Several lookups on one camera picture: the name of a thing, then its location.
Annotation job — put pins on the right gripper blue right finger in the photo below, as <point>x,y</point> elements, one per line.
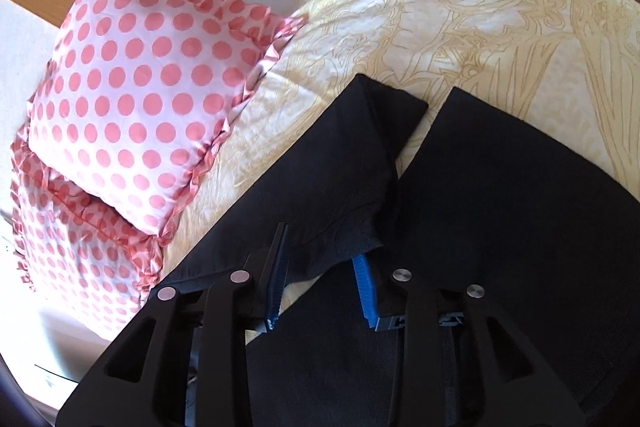
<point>380,299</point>

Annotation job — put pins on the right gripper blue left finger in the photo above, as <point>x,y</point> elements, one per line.
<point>273,279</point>

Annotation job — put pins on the black pants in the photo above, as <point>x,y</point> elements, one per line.
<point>517,258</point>

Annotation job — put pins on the left pink polka dot pillow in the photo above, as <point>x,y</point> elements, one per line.
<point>79,255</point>

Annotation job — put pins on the pink polka dot pillow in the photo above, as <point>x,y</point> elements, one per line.
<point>140,94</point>
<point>79,255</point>

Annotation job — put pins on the right pink polka dot pillow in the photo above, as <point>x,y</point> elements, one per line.
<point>140,94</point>

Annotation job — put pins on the yellow patterned bed quilt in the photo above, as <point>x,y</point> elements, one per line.
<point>569,68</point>

